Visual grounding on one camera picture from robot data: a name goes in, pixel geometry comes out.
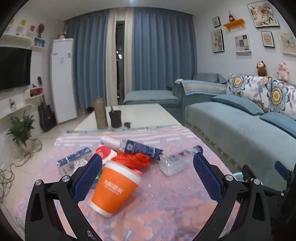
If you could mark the small black framed picture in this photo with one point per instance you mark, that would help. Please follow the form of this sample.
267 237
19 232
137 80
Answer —
216 22

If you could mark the clear plastic bottle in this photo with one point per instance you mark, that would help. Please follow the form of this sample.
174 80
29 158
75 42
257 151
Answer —
173 162

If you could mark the white low wall shelf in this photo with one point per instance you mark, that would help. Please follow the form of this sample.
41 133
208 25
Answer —
16 112

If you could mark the brown plush toy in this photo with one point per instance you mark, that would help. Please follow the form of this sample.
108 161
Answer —
262 69

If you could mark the blue and white carton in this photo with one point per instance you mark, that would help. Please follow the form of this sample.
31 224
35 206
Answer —
141 148

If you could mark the orange wall shelf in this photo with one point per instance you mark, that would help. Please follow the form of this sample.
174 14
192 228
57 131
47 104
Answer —
233 25

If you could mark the black television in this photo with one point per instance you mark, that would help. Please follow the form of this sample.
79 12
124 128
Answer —
13 68

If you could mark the floral cushion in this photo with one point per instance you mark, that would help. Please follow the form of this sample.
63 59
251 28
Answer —
282 97
247 88

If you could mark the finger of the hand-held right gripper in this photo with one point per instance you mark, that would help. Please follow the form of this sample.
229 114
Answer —
247 173
279 166

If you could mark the orange paper cup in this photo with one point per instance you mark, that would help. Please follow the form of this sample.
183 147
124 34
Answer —
111 192

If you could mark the blue framed photo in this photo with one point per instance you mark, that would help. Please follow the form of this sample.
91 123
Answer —
39 42

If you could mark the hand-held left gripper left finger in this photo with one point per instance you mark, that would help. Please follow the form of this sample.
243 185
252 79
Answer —
89 178

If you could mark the red figurine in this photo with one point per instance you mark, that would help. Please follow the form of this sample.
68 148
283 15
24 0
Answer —
230 16

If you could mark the black guitar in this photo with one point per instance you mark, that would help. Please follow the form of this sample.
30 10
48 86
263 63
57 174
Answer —
47 115

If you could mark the white curved wall shelf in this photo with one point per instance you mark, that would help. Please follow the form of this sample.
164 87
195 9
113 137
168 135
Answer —
20 40

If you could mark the white coffee table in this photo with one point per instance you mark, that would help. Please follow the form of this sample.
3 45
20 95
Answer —
138 115

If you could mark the white curtain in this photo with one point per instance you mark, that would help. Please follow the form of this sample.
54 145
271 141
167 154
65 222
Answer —
112 58

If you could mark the large flower picture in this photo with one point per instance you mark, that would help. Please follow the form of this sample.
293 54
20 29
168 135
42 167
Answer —
263 14

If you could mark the blue patterned sofa throw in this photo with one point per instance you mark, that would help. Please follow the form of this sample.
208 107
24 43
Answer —
203 88

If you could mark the butterfly picture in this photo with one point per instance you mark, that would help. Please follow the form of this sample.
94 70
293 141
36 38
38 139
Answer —
288 42

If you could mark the tall black framed picture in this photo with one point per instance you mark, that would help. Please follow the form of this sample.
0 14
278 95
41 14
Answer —
217 41

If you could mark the yellow wall card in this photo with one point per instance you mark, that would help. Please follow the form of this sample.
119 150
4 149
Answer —
12 21
23 22

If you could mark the orange-red plastic bag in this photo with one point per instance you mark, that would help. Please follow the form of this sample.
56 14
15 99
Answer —
131 161

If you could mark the blue sofa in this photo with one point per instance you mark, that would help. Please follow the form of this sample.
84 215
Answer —
231 129

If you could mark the white box wall shelf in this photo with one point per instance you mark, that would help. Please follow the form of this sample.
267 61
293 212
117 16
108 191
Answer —
34 92

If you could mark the pink plush toy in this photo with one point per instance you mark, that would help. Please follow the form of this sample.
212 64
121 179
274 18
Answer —
283 71

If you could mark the pink floral tablecloth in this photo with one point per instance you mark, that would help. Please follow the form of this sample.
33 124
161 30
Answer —
161 204

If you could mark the small dark object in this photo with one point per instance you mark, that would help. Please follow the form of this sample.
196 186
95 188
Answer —
127 125

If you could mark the green potted plant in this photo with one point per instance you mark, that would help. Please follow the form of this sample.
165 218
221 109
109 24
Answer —
20 129

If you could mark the light blue bin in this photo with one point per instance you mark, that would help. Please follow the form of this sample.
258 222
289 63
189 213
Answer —
237 177

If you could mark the dark pen holder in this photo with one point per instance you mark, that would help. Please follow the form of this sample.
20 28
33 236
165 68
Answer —
115 118

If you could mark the white paper tube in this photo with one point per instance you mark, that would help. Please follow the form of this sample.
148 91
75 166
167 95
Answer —
109 141

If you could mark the blue curtain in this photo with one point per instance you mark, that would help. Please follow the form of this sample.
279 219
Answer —
90 58
161 51

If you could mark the blue and white packet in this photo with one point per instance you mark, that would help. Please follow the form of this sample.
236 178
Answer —
69 160

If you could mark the blue cushion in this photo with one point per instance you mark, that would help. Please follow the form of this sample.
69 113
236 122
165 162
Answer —
238 104
279 122

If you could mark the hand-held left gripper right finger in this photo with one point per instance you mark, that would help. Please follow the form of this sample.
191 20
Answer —
205 178

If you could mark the decoration on air conditioner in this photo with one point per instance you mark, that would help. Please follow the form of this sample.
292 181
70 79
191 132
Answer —
62 35

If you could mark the red wall card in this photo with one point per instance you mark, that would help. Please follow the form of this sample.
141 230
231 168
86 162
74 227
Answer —
32 28

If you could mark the dark red wall ornament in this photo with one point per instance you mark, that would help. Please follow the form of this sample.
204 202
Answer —
41 29

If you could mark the small shelf figurine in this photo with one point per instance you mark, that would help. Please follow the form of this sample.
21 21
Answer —
12 103

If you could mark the brown thermos bottle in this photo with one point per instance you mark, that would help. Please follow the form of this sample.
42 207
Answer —
100 113

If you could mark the white framed picture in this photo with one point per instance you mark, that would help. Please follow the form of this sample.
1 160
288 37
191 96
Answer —
242 43

